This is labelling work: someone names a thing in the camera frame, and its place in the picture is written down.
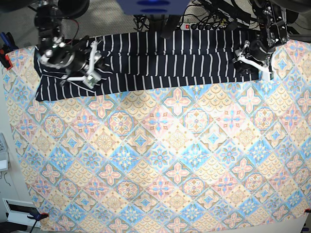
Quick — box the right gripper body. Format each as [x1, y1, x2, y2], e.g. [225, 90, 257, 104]
[60, 36, 107, 78]

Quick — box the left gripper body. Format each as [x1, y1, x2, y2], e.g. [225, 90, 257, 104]
[235, 41, 270, 75]

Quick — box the navy white striped T-shirt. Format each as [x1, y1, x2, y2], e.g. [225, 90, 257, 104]
[35, 30, 259, 101]

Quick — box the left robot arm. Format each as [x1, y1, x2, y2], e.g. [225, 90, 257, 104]
[234, 0, 289, 75]

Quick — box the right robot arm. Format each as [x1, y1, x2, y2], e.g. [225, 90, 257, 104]
[35, 0, 108, 76]

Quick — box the white labelled power strip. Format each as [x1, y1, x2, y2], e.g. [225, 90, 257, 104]
[176, 22, 238, 31]

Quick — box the red orange table clamp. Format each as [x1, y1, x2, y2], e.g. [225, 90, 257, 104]
[0, 49, 13, 70]

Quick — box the colourful patterned tablecloth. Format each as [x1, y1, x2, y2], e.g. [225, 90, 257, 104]
[0, 41, 311, 233]

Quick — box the blue black bar clamp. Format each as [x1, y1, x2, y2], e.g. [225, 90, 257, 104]
[27, 212, 49, 221]

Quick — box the white floor box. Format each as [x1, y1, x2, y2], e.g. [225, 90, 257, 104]
[2, 199, 38, 226]

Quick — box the white wrist camera bracket left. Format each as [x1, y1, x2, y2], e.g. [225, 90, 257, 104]
[237, 55, 274, 81]

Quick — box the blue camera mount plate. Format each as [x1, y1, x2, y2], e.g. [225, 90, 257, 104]
[117, 0, 190, 15]

